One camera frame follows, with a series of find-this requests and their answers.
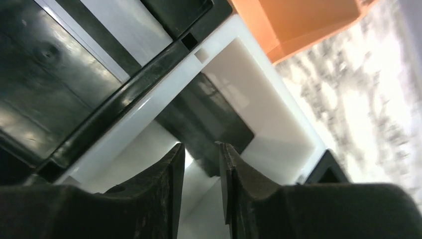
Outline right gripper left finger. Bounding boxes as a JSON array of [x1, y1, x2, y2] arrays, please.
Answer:
[[0, 143, 185, 239]]

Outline black VIP card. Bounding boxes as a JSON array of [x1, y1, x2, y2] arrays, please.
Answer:
[[155, 73, 255, 177]]

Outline left black tray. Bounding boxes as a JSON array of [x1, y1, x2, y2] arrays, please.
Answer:
[[0, 0, 233, 186]]

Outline black tray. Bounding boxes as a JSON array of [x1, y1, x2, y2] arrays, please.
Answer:
[[304, 149, 349, 184], [0, 0, 233, 186]]

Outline white middle tray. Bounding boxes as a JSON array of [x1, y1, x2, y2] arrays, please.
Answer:
[[54, 13, 327, 239]]

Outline white VIP card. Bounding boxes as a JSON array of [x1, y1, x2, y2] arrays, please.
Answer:
[[36, 0, 173, 83]]

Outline right black tray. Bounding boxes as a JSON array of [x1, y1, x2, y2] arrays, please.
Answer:
[[304, 149, 349, 184]]

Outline orange plastic file organizer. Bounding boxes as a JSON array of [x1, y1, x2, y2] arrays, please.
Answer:
[[229, 0, 376, 64]]

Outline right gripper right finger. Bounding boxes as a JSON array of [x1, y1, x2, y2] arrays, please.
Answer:
[[218, 143, 422, 239]]

